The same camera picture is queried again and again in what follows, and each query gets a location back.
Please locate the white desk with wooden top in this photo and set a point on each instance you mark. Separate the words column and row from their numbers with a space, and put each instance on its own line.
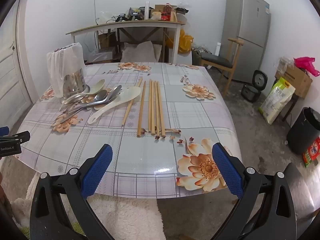
column 140, row 24

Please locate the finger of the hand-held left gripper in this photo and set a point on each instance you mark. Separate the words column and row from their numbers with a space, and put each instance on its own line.
column 4, row 131
column 17, row 138

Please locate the black trash bin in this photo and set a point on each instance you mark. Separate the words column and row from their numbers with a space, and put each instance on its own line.
column 303, row 132

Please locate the steel utensil holder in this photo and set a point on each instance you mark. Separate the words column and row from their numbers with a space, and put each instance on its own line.
column 73, row 85

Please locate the white woven sack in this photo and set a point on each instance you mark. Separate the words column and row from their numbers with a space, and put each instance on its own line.
column 140, row 52

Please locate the yellow green rice sack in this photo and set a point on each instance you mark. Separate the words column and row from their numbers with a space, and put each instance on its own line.
column 276, row 100

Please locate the white plastic bag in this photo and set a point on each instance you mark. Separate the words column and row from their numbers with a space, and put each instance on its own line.
column 57, row 65

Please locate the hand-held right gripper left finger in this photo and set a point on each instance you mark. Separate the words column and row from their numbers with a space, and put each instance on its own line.
column 98, row 172

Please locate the plastic wrapped white box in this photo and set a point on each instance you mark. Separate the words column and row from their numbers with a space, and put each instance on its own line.
column 102, row 56

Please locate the stack of clear cups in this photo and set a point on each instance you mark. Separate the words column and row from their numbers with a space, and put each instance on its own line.
column 147, row 10

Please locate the cream plastic soup spoon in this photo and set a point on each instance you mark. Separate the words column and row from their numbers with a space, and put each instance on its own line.
column 97, row 86

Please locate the white door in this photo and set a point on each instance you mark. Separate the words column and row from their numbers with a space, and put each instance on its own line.
column 12, row 80

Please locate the wooden chair with black seat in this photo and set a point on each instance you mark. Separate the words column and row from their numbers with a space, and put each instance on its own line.
column 216, row 61

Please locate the yellow plastic bag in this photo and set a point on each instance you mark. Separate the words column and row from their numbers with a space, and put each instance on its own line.
column 185, row 42

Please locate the open cardboard box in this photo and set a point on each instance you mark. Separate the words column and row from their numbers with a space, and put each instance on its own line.
column 158, row 8

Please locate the black rice cooker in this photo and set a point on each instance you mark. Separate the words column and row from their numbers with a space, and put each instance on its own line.
column 255, row 85

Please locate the white bottle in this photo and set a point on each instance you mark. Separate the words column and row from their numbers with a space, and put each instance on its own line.
column 218, row 48

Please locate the clear plastic bag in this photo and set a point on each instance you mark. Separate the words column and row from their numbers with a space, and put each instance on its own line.
column 285, row 63

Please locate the pink plastic bag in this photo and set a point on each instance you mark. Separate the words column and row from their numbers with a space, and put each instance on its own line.
column 306, row 63

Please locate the cooking oil bottle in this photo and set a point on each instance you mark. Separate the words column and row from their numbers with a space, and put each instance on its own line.
column 166, row 12

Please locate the silver refrigerator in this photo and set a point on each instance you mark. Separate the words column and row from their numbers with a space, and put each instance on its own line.
column 246, row 35

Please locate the wooden chopstick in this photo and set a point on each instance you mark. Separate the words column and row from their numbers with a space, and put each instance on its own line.
column 150, row 105
column 141, row 110
column 161, row 115
column 156, row 110
column 126, row 116
column 140, row 82

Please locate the floral plaid tablecloth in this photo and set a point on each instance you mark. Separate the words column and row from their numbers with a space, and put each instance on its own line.
column 150, row 160

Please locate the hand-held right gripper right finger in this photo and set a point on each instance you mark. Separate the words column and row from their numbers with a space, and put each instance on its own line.
column 227, row 170

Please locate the large cardboard box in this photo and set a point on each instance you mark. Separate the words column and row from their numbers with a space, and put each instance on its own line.
column 296, row 80

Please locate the red packet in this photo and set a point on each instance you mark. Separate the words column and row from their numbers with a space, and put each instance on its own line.
column 312, row 152

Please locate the metal spoon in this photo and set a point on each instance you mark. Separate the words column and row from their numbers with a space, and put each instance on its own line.
column 115, row 91
column 100, row 96
column 65, row 118

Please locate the olive green bag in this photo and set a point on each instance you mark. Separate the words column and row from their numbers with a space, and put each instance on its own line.
column 200, row 56

